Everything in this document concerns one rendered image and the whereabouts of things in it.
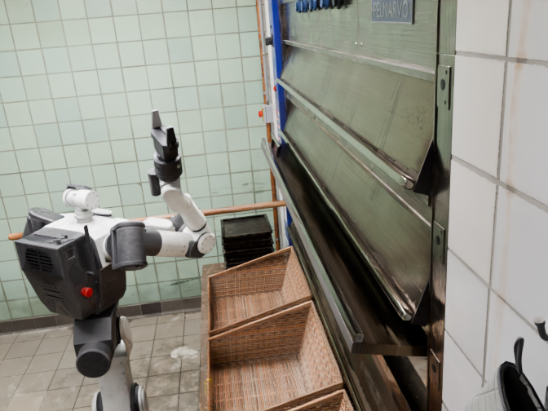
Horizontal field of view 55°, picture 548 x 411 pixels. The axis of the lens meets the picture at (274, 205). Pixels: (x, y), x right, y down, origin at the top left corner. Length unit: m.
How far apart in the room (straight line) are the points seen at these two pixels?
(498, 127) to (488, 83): 0.06
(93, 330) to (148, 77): 2.01
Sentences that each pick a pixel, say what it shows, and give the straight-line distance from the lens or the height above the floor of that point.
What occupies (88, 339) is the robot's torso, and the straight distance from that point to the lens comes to 1.94.
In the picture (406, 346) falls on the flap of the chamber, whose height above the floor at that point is 1.40.
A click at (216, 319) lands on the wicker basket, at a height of 0.59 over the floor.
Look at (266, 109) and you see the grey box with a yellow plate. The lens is 3.22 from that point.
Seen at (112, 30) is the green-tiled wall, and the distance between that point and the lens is 3.56.
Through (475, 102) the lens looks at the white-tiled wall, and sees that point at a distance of 0.77.
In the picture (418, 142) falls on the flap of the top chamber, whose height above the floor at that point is 1.78.
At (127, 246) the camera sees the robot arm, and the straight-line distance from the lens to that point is 1.73.
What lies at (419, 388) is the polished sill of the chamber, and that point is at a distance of 1.32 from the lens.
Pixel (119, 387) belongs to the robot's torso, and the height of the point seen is 0.72.
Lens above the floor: 2.00
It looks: 20 degrees down
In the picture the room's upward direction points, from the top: 5 degrees counter-clockwise
